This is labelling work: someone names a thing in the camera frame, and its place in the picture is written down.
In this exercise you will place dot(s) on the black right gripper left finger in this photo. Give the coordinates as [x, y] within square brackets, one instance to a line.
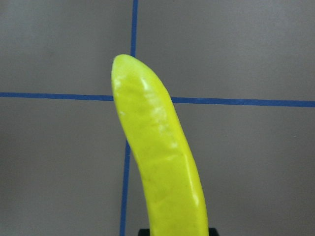
[144, 232]

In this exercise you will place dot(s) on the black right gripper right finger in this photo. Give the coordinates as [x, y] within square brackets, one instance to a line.
[213, 232]

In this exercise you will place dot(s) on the greenish yellow banana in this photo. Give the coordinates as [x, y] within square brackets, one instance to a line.
[172, 188]

